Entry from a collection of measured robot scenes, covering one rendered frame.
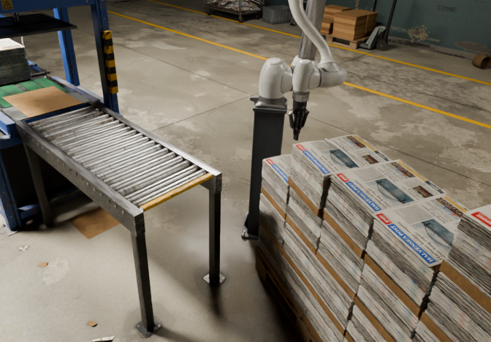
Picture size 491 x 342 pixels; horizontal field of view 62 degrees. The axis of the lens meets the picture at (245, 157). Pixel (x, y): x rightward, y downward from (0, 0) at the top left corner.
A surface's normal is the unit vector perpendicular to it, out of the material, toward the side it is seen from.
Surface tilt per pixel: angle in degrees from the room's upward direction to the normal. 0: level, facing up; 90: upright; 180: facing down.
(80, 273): 0
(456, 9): 90
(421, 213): 0
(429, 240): 0
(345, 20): 91
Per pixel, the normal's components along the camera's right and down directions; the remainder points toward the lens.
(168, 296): 0.04, -0.87
